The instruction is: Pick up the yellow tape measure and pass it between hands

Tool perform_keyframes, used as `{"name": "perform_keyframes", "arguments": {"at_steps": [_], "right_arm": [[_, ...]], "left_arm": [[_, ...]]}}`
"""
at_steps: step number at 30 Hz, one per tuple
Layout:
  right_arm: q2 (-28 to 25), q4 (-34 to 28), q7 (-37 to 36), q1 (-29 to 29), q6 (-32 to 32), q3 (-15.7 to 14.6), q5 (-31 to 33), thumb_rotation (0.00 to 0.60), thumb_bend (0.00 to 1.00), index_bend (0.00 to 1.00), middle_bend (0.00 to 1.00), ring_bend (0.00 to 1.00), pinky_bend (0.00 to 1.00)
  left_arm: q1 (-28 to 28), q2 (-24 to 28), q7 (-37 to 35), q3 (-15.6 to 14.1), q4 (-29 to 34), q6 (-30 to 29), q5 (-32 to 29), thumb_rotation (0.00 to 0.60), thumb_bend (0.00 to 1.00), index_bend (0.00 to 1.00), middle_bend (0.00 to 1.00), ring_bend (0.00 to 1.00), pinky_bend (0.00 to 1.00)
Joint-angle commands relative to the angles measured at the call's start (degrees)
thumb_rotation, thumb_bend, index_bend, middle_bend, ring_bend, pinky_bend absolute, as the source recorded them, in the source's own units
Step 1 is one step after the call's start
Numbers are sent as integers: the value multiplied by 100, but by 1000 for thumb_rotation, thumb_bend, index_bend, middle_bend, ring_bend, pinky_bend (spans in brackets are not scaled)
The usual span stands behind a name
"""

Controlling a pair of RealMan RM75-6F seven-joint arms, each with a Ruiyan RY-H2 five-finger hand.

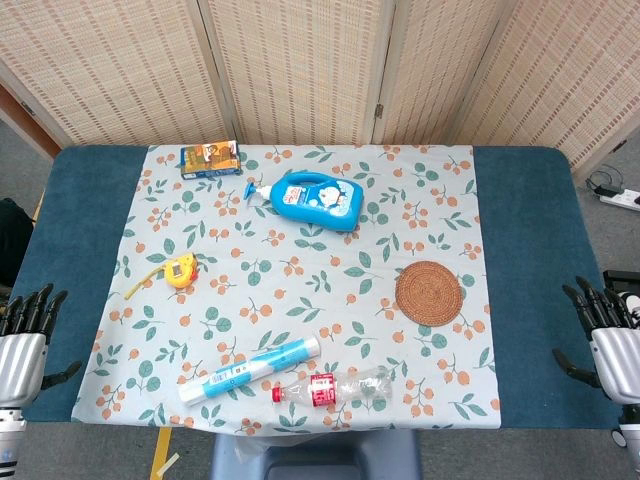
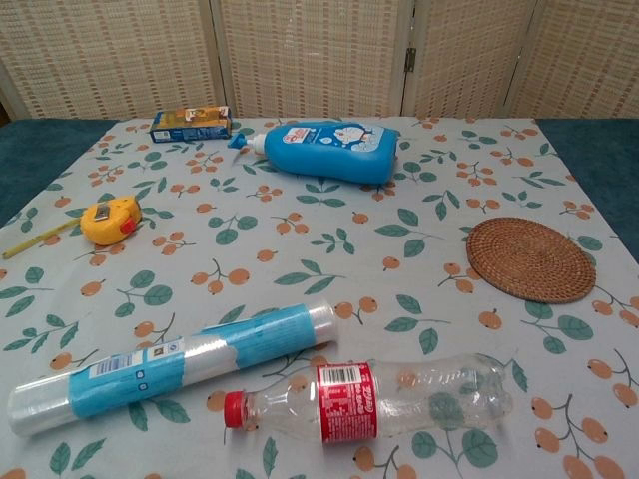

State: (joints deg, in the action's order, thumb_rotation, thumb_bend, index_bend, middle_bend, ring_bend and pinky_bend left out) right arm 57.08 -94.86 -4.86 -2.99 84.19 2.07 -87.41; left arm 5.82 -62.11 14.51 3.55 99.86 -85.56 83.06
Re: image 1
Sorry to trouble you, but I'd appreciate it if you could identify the bamboo folding screen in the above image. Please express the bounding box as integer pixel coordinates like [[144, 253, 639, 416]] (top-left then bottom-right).
[[0, 0, 640, 174]]

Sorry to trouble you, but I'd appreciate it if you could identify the plastic wrap roll blue label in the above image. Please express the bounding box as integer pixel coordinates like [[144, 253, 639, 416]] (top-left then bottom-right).
[[178, 336, 321, 408]]

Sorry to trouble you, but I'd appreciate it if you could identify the clear plastic bottle red label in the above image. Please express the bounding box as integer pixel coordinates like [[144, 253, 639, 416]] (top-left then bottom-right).
[[271, 366, 394, 409]]

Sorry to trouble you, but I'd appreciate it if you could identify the dark teal table cover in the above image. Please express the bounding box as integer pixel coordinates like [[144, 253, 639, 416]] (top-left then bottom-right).
[[9, 144, 624, 431]]

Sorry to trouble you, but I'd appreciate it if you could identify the yellow tape measure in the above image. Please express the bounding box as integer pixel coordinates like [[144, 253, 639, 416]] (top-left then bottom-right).
[[123, 253, 201, 301]]

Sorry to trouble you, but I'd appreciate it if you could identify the orange and blue carton box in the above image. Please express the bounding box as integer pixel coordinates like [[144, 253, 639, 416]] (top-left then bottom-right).
[[179, 141, 242, 180]]

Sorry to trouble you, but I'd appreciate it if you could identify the black and white sneaker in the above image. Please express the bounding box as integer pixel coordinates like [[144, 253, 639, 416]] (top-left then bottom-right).
[[619, 292, 640, 329]]

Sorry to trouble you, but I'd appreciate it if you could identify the black box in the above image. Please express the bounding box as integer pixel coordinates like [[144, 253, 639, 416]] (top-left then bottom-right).
[[602, 269, 640, 301]]

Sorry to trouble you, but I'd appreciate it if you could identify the black power adapter with cable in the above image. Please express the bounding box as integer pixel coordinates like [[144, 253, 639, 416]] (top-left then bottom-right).
[[584, 164, 626, 199]]

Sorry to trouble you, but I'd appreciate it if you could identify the black bag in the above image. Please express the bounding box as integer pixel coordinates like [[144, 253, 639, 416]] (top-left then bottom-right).
[[0, 198, 35, 289]]

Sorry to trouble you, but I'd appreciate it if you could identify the blue grey plastic stool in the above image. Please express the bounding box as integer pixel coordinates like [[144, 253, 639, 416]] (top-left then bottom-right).
[[208, 428, 424, 480]]

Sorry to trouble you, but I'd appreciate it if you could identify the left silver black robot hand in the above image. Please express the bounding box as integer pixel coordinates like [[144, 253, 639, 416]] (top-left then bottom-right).
[[0, 283, 84, 409]]

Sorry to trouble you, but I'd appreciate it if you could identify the floral print tablecloth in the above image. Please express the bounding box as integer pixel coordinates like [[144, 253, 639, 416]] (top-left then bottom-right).
[[70, 143, 502, 436]]

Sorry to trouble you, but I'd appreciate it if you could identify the white power strip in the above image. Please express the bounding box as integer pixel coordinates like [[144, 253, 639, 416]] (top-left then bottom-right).
[[598, 188, 640, 211]]

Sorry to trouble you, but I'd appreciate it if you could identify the blue pump bottle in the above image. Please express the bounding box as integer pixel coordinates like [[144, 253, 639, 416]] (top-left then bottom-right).
[[243, 169, 365, 234]]

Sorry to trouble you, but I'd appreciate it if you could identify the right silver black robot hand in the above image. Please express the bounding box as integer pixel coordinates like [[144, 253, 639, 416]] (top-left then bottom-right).
[[552, 276, 640, 409]]

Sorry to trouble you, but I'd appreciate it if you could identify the round woven rattan coaster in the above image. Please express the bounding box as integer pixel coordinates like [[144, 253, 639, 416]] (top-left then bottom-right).
[[395, 260, 463, 327]]

